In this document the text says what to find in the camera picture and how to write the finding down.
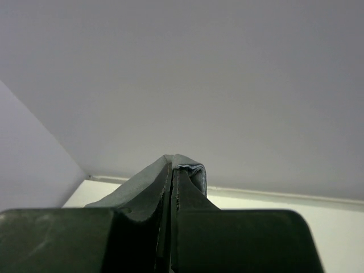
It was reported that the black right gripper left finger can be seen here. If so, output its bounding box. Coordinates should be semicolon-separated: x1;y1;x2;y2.
0;162;173;273

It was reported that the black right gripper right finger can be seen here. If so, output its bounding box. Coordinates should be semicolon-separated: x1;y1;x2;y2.
171;170;324;272

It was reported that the striped blue beige cloth placemat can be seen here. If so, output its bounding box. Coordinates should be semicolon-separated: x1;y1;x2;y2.
85;154;207;208

